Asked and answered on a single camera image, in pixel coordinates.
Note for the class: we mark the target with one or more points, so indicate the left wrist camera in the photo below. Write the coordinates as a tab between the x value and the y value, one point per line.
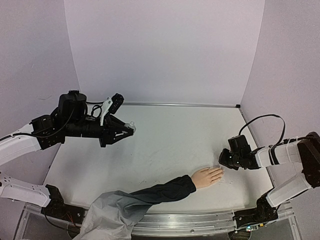
110	106

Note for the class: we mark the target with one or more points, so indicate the mannequin hand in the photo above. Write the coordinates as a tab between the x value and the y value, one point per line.
206	177

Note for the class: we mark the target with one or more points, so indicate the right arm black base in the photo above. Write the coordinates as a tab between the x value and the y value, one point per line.
261	214

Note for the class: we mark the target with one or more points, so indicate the aluminium table front rail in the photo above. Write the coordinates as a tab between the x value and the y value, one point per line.
35	224

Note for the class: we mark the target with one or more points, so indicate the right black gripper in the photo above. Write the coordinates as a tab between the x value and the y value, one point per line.
225	160

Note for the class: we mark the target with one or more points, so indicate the aluminium table back rail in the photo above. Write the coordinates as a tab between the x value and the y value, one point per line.
198	105

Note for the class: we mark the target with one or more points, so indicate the black and grey sleeve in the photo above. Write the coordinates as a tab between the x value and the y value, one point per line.
113	215

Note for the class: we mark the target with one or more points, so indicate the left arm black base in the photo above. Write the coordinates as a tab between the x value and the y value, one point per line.
59	210

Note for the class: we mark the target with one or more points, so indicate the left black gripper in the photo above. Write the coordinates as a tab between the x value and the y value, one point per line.
109	134

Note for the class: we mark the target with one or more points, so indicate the clear nail polish bottle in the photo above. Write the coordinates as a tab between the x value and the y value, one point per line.
131	125

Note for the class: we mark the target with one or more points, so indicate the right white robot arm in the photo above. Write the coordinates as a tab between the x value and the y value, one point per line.
303	150

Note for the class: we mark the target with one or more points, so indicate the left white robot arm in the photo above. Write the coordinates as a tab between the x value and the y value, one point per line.
19	144

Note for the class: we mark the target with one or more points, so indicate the aluminium table rail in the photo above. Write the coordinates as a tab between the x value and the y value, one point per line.
198	105
35	224

